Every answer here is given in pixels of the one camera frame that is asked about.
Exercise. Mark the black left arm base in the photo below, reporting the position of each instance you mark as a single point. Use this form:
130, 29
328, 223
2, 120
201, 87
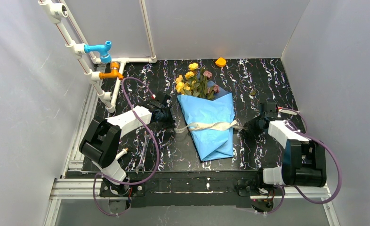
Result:
120, 194

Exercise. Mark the blue plastic tap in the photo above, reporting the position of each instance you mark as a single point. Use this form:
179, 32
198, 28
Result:
103, 51

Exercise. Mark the brown pink fake flower bunch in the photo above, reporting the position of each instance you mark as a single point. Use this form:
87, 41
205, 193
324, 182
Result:
208, 89

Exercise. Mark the blue wrapping paper sheet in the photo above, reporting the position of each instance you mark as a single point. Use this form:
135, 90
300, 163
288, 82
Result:
210, 123

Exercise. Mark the yellow fake flower bunch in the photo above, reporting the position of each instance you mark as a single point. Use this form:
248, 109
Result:
193, 82

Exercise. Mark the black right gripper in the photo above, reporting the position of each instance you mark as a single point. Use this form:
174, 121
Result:
253, 125

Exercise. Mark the orange plastic tap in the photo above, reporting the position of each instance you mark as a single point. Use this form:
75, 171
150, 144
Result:
114, 72

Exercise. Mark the aluminium extrusion frame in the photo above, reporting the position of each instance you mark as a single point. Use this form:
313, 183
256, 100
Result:
186, 191

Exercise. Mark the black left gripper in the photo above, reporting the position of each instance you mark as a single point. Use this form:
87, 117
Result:
167, 116

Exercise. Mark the cream printed ribbon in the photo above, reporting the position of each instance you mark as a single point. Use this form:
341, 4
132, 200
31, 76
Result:
218, 126

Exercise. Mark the small white pipe fitting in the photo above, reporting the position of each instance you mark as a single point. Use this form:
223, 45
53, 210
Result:
121, 153

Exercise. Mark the orange plastic piece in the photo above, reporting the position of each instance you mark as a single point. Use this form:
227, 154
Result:
221, 62

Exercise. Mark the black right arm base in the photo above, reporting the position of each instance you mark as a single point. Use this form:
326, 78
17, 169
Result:
266, 199

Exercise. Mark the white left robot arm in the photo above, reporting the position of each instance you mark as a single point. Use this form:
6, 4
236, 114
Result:
100, 143

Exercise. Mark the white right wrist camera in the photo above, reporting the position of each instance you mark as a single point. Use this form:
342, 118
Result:
282, 113

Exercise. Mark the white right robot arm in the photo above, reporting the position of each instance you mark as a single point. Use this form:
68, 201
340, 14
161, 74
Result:
303, 162

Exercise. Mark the silver open-end wrench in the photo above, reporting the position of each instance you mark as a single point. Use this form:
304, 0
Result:
141, 164

